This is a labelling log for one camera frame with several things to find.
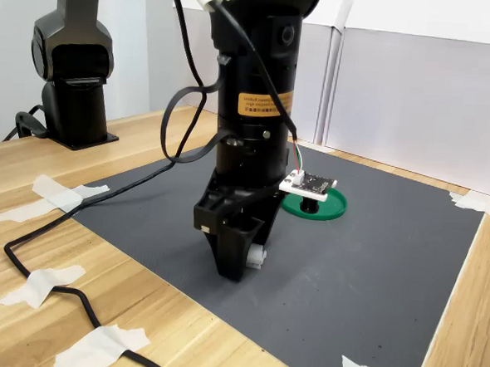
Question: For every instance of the small white plastic terminal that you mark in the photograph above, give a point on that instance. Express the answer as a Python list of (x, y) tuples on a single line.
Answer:
[(257, 257)]

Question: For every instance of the round green lid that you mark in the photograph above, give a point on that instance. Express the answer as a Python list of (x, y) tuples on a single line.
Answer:
[(332, 206)]

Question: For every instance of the dark grey mat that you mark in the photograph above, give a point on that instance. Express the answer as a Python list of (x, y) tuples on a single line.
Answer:
[(325, 300)]

